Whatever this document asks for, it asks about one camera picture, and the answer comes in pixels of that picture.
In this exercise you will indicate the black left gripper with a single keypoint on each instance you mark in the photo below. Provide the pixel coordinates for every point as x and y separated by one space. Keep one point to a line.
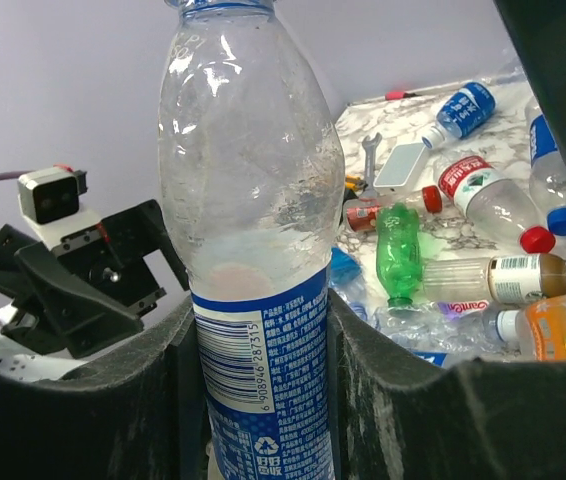
93 295

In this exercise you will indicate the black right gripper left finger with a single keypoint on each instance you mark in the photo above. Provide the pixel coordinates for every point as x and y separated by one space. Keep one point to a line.
137 412

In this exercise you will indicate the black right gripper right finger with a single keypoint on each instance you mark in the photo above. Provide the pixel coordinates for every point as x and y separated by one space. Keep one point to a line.
393 415

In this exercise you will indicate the red label water bottle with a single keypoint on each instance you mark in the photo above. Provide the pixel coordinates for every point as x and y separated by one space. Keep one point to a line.
492 202

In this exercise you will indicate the blue label crushed bottle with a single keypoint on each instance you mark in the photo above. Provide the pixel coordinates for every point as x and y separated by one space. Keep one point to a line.
346 279

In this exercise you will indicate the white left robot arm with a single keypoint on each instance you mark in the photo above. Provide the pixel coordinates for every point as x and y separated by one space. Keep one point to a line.
22 364

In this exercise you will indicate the pepsi bottle beside bin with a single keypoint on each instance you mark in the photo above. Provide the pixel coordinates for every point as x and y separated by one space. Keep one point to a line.
547 181

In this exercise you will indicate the blue label pepsi bottle centre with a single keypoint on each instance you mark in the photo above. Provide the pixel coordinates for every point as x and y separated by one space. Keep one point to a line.
440 359

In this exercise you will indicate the purple label clear bottle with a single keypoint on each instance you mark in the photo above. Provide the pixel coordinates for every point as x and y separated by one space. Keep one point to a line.
434 327

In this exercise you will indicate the green plastic bottle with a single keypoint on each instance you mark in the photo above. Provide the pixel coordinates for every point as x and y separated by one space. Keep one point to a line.
399 263

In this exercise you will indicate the green cap tea bottle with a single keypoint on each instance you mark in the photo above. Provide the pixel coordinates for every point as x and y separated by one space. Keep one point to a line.
508 280

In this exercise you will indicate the large orange label bottle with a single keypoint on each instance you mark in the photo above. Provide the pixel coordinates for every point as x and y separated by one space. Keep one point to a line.
534 333

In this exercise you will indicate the silver wrench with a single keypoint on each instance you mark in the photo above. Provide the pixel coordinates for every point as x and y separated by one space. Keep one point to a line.
369 146

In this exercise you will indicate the yellow utility knife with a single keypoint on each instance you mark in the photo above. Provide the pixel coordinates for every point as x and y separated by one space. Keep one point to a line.
355 183

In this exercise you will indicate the white grey power bank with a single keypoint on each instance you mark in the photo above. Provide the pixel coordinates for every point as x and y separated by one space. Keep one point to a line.
402 169

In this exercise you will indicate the red screwdriver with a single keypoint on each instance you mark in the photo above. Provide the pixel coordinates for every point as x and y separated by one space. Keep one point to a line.
399 95

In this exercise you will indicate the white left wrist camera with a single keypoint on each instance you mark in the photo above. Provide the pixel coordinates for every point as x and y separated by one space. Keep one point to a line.
50 204

